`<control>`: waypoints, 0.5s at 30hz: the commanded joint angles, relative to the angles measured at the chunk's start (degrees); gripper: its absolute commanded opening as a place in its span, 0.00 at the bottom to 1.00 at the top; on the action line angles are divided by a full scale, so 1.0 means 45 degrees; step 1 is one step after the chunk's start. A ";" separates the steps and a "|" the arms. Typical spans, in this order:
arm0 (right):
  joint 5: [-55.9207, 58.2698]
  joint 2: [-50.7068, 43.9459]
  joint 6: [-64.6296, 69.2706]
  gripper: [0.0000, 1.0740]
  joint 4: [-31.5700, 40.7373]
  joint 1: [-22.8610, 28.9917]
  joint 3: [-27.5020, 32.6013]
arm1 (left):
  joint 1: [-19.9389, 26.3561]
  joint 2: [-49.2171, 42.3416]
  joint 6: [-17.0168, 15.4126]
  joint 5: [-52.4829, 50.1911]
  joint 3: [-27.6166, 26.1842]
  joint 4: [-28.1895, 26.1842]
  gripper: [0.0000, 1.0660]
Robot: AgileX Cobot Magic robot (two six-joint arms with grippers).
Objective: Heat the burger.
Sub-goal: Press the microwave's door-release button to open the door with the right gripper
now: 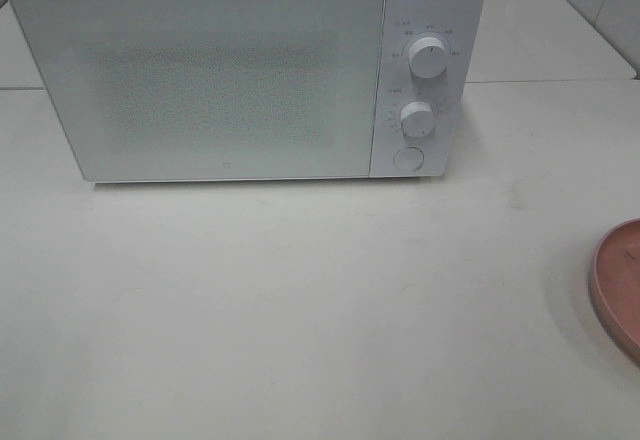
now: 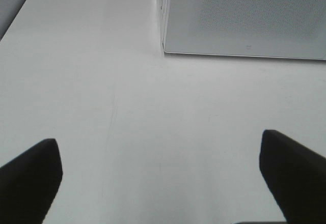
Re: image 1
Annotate lower white timer knob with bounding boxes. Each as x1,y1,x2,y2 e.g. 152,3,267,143
399,101,435,138

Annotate white microwave oven body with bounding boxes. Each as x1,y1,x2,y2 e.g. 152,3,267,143
11,0,487,192

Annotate white microwave door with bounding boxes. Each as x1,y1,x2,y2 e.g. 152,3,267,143
11,0,384,182

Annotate round white door button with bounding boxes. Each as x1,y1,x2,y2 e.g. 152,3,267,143
393,147,424,172

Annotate upper white power knob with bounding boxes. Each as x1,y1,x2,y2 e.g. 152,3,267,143
407,34,449,80

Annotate pink round plate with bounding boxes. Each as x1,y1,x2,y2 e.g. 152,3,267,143
589,219,639,365

